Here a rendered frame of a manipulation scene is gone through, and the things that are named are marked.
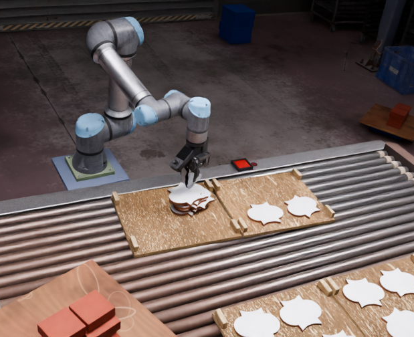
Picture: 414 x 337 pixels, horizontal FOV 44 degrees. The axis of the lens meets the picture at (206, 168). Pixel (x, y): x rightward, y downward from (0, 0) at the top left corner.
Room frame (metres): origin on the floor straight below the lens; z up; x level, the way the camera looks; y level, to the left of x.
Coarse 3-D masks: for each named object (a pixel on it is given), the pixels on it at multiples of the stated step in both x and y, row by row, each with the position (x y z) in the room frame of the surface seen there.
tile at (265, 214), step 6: (264, 204) 1.67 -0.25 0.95; (252, 210) 1.62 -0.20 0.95; (258, 210) 1.63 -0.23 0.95; (264, 210) 1.63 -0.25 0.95; (270, 210) 1.64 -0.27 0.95; (276, 210) 1.64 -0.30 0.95; (252, 216) 1.59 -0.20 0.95; (258, 216) 1.59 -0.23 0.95; (264, 216) 1.60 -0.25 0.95; (270, 216) 1.60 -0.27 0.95; (276, 216) 1.61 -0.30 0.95; (258, 222) 1.57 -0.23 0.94; (264, 222) 1.56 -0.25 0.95; (270, 222) 1.57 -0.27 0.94; (276, 222) 1.58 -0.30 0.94
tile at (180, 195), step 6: (180, 186) 1.63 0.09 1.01; (198, 186) 1.65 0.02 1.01; (174, 192) 1.59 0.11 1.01; (180, 192) 1.60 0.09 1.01; (186, 192) 1.60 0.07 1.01; (192, 192) 1.61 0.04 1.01; (198, 192) 1.61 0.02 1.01; (174, 198) 1.55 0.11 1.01; (180, 198) 1.56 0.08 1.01; (186, 198) 1.56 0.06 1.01; (192, 198) 1.57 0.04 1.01; (198, 198) 1.57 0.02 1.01; (204, 198) 1.58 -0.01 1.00; (180, 204) 1.53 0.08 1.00; (192, 204) 1.54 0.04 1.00
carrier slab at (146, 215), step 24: (144, 192) 1.66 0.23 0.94; (168, 192) 1.68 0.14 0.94; (120, 216) 1.49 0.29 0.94; (144, 216) 1.51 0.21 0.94; (168, 216) 1.53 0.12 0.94; (216, 216) 1.57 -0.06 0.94; (144, 240) 1.38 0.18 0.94; (168, 240) 1.39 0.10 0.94; (192, 240) 1.41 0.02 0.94; (216, 240) 1.43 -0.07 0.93
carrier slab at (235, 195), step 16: (256, 176) 1.89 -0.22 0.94; (272, 176) 1.91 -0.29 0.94; (288, 176) 1.92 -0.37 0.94; (224, 192) 1.74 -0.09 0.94; (240, 192) 1.75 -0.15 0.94; (256, 192) 1.77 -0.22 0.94; (272, 192) 1.78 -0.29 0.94; (288, 192) 1.80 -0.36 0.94; (304, 192) 1.82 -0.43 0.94; (240, 208) 1.64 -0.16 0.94; (320, 208) 1.72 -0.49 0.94; (256, 224) 1.55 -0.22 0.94; (272, 224) 1.57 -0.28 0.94; (288, 224) 1.58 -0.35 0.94; (304, 224) 1.60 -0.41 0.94; (320, 224) 1.62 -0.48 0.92
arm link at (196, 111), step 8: (192, 104) 1.59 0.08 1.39; (200, 104) 1.58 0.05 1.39; (208, 104) 1.60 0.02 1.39; (184, 112) 1.61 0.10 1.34; (192, 112) 1.58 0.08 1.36; (200, 112) 1.58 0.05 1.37; (208, 112) 1.59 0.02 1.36; (192, 120) 1.58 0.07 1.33; (200, 120) 1.58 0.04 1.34; (208, 120) 1.60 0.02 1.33; (192, 128) 1.58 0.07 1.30; (200, 128) 1.58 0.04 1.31
